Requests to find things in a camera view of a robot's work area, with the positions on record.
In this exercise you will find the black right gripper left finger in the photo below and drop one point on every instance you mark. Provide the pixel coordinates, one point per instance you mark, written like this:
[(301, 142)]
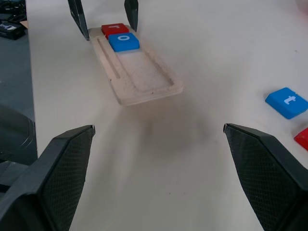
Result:
[(55, 183)]

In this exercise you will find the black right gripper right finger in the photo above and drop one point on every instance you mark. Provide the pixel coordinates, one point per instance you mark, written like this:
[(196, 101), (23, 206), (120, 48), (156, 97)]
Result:
[(269, 178)]

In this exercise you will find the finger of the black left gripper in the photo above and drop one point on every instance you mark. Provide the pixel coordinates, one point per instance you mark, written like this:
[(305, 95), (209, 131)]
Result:
[(132, 12), (78, 16)]

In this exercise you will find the blue letter block t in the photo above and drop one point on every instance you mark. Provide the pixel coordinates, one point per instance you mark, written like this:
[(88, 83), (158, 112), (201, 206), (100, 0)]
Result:
[(281, 103)]

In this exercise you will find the red letter block r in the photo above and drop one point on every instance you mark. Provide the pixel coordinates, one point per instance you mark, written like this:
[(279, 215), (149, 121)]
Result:
[(115, 29)]

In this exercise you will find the blue letter block o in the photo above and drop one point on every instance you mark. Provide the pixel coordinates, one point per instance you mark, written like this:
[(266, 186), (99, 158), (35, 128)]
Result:
[(124, 43)]

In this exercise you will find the light wooden letter tray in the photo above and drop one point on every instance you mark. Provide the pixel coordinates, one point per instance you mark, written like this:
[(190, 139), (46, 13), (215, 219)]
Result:
[(144, 72)]

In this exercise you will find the brown cardboard piece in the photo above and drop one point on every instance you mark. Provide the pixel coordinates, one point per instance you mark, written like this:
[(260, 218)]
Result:
[(24, 24)]

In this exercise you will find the dark rounded object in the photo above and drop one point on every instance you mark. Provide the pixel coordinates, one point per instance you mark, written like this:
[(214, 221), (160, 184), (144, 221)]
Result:
[(14, 134)]

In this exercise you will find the black box with white label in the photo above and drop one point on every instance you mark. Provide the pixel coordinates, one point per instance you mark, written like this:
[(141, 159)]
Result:
[(10, 30)]

